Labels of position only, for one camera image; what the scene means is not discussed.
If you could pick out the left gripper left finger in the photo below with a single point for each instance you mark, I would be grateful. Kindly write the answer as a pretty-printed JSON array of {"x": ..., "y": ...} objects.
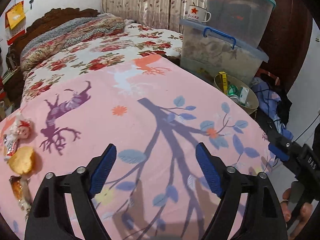
[{"x": 49, "y": 218}]

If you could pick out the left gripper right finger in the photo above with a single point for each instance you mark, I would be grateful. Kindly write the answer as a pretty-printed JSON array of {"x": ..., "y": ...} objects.
[{"x": 263, "y": 217}]

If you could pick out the orange snack wrapper bag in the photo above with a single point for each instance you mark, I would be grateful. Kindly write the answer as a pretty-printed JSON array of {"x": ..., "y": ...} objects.
[{"x": 22, "y": 193}]

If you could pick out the small red white wrapper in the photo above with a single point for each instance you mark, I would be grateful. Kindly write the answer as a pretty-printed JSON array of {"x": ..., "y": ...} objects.
[{"x": 10, "y": 145}]

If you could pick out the green crushed can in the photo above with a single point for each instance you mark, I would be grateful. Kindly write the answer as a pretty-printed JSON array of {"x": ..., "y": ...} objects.
[{"x": 232, "y": 93}]

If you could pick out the yellow cardboard box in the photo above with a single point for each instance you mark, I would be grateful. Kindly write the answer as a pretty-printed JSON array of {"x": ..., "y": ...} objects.
[{"x": 224, "y": 82}]

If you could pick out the clear wrapper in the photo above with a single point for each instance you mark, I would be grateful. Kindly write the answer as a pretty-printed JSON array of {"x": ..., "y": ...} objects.
[{"x": 21, "y": 128}]

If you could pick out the beige round trash bin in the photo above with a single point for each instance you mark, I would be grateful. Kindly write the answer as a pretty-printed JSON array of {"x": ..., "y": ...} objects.
[{"x": 252, "y": 102}]

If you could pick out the purple clothes pile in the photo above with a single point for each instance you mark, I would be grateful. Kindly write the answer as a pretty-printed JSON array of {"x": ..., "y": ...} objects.
[{"x": 275, "y": 109}]

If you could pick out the pink tree-print bed sheet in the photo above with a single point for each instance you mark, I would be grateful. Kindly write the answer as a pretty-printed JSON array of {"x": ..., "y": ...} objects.
[{"x": 155, "y": 114}]

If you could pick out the teal lid storage bin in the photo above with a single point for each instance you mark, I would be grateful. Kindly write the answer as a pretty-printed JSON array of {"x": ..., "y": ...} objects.
[{"x": 245, "y": 20}]

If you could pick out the floral bed quilt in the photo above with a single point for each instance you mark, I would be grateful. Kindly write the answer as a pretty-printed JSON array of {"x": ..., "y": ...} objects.
[{"x": 135, "y": 41}]

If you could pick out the dark wooden headboard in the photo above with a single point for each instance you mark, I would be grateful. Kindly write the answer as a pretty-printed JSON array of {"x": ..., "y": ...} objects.
[{"x": 49, "y": 21}]

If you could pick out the folded patterned blanket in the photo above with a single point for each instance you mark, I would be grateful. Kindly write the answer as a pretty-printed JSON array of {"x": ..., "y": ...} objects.
[{"x": 66, "y": 35}]

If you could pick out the white enamel star mug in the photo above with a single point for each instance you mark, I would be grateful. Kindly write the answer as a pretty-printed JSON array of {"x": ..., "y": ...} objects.
[{"x": 198, "y": 14}]

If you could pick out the clear bin blue handle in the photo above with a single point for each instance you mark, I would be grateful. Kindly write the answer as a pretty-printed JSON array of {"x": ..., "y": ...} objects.
[{"x": 207, "y": 51}]

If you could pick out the orange wall calendar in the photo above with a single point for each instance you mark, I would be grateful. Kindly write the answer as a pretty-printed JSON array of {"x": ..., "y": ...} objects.
[{"x": 15, "y": 20}]

